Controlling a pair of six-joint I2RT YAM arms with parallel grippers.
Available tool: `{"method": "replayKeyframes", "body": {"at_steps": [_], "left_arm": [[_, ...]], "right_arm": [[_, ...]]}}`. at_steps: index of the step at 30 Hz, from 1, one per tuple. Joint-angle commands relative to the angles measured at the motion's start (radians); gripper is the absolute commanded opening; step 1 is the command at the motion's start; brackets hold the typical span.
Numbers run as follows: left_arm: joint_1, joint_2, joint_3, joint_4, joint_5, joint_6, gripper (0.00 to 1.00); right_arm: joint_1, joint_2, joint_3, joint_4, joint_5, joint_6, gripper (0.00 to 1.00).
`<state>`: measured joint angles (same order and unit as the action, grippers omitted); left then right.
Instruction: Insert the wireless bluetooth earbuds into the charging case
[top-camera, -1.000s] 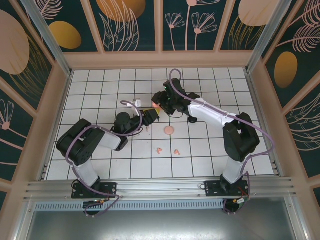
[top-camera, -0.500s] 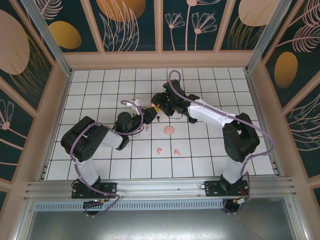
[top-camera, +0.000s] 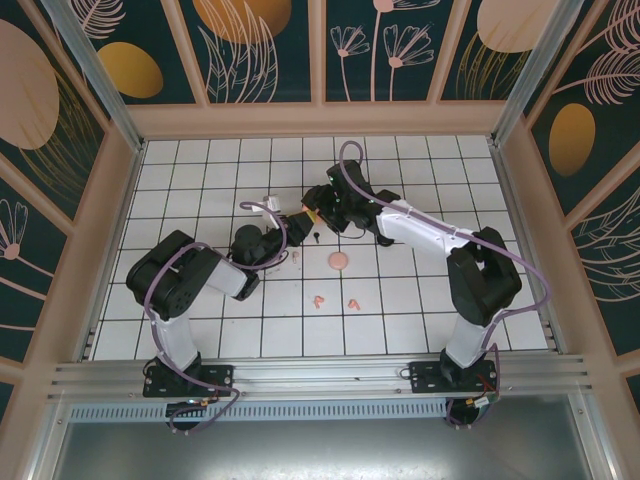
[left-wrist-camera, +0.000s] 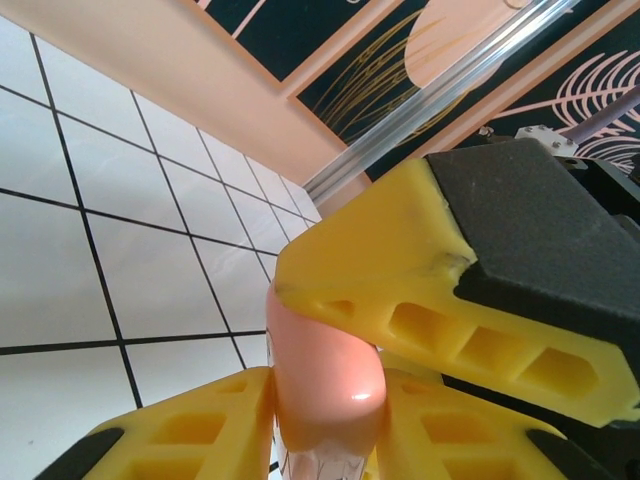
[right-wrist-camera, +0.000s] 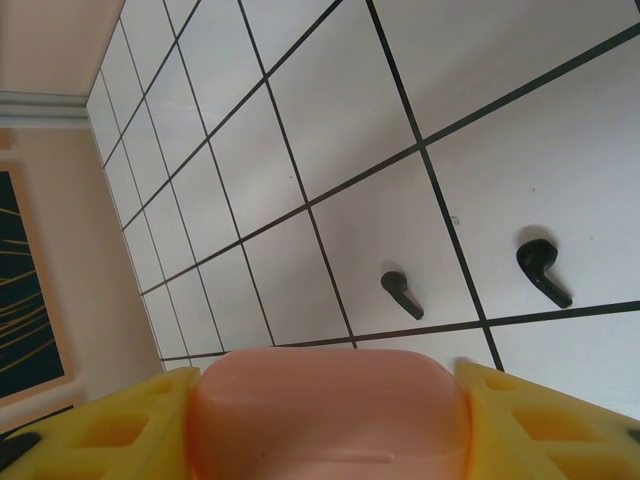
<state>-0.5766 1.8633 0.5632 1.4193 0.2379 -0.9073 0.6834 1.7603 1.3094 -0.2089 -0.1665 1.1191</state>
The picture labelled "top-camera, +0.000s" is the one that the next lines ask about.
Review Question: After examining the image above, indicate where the black base wiring bundle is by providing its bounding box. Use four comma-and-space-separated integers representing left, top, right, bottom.
444, 392, 501, 430
163, 397, 214, 436

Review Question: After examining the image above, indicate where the aluminium side rail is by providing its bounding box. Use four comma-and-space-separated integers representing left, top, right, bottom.
489, 139, 569, 357
74, 139, 147, 362

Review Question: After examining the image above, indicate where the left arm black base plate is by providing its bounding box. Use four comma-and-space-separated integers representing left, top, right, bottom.
143, 363, 236, 399

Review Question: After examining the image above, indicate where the left arm lilac cable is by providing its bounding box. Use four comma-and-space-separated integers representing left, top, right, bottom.
141, 200, 290, 437

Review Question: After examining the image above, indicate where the slotted grey cable tray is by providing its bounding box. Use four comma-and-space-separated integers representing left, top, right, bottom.
66, 399, 454, 424

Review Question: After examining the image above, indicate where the aluminium mounting rail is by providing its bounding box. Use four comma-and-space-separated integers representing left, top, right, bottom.
46, 353, 595, 404

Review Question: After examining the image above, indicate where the grey metal panel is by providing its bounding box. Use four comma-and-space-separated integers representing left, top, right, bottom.
29, 419, 616, 480

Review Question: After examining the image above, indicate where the right arm lilac cable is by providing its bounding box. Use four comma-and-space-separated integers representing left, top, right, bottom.
338, 141, 547, 431

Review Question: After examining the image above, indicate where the arm lilac cable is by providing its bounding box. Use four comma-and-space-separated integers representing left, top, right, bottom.
338, 141, 547, 431
141, 200, 290, 437

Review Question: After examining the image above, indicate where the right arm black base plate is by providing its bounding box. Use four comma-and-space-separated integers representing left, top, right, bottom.
408, 360, 501, 396

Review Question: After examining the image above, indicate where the aluminium corner post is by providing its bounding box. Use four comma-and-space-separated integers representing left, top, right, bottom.
491, 0, 595, 147
41, 0, 147, 154

